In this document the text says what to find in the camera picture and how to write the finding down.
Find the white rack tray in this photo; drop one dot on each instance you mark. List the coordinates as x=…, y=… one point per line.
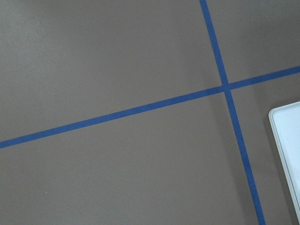
x=285, y=125

